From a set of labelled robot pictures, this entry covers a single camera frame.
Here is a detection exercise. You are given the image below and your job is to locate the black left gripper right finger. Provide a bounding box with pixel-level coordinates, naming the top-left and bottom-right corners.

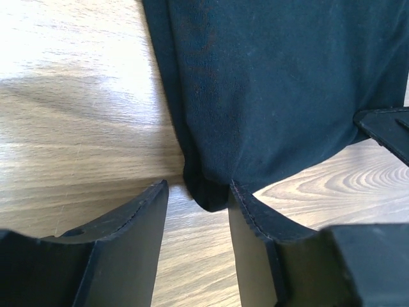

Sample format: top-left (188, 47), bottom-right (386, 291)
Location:
top-left (228, 182), bottom-right (408, 306)

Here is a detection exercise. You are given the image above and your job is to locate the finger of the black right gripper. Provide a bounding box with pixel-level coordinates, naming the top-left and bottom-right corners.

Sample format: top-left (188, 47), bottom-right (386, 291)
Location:
top-left (353, 107), bottom-right (409, 166)

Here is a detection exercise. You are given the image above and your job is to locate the black t shirt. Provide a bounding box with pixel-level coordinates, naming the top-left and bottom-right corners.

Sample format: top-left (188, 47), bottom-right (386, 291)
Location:
top-left (143, 1), bottom-right (408, 212)

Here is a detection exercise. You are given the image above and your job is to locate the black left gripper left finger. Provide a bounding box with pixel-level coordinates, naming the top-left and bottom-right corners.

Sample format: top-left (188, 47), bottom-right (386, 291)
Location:
top-left (1, 180), bottom-right (169, 306)

